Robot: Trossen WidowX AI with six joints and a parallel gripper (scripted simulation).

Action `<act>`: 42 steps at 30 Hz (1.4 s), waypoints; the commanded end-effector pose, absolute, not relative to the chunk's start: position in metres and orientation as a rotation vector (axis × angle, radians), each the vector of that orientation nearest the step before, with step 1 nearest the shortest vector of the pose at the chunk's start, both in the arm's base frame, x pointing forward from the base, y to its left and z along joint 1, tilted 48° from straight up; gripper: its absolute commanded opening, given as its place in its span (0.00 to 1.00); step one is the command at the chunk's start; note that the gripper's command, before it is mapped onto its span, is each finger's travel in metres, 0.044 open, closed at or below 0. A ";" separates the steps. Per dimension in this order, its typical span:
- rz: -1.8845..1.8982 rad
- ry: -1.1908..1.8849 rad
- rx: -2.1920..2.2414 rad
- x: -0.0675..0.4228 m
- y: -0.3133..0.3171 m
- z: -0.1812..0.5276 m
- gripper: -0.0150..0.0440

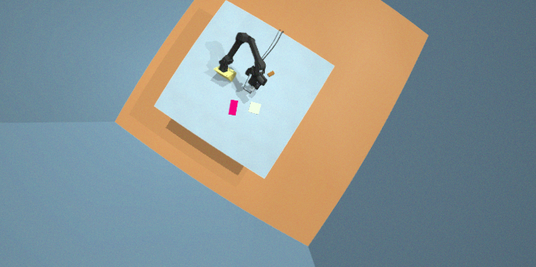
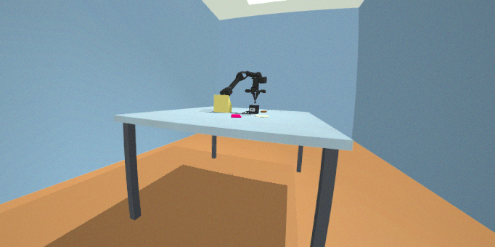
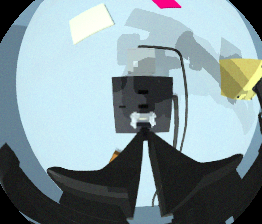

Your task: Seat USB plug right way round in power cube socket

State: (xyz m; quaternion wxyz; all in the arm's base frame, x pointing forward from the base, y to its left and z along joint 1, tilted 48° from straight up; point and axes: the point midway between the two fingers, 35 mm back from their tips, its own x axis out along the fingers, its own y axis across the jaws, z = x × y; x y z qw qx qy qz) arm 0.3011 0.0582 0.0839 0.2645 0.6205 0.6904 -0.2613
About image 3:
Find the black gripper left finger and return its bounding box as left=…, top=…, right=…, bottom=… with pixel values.
left=46, top=132, right=143, bottom=220

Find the pink rectangular block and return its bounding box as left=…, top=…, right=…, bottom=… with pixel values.
left=151, top=0, right=182, bottom=8

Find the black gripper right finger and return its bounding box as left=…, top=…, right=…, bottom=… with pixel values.
left=147, top=132, right=244, bottom=217

